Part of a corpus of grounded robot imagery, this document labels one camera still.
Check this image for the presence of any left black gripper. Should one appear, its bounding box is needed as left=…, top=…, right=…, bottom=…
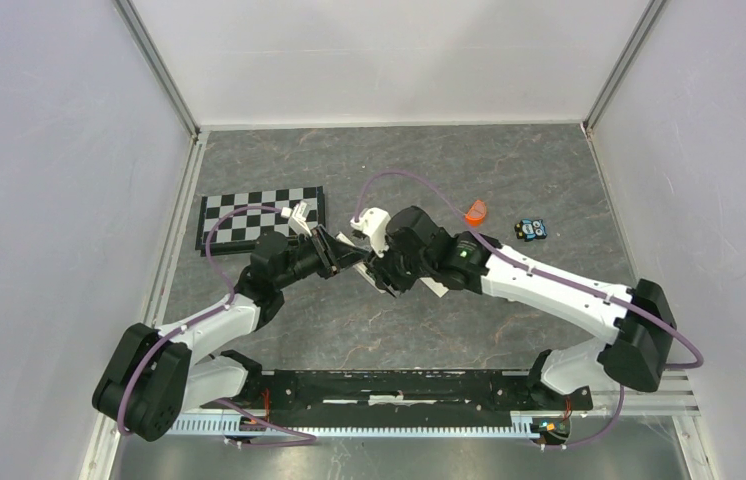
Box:
left=274, top=224, right=367, bottom=290

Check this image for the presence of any white long remote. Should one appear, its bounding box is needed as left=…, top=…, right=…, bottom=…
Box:
left=420, top=277, right=449, bottom=298

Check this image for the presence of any white rectangular block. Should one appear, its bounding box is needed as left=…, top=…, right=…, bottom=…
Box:
left=337, top=232, right=385, bottom=293

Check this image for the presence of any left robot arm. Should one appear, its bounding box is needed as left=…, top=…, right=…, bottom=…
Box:
left=91, top=226, right=369, bottom=441

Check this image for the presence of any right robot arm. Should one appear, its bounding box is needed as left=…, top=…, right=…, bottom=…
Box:
left=351, top=206, right=676, bottom=408

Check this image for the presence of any orange semicircular piece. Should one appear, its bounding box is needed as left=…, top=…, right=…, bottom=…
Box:
left=464, top=200, right=488, bottom=227

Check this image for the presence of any black white checkerboard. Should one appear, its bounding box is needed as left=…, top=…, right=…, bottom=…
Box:
left=195, top=185, right=326, bottom=256

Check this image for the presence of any blue owl toy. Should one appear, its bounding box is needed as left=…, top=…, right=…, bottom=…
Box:
left=514, top=219, right=547, bottom=242

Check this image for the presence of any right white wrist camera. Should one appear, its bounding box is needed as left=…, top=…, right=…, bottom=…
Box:
left=350, top=208, right=391, bottom=258

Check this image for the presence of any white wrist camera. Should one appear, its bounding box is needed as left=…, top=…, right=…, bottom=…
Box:
left=280, top=201, right=312, bottom=238
left=350, top=208, right=391, bottom=258

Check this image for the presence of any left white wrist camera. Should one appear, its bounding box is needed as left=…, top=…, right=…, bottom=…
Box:
left=280, top=201, right=312, bottom=238

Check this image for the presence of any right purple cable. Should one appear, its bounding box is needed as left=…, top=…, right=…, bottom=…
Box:
left=353, top=170, right=706, bottom=371

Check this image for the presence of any purple cable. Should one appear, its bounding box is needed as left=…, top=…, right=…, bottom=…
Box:
left=115, top=205, right=288, bottom=437
left=353, top=170, right=706, bottom=371

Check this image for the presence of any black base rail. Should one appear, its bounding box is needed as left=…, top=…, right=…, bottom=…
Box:
left=231, top=369, right=593, bottom=428

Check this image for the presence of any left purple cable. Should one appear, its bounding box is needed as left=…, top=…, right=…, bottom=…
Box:
left=115, top=205, right=288, bottom=437

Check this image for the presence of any white slotted cable duct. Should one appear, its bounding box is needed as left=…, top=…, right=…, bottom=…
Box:
left=167, top=410, right=566, bottom=440

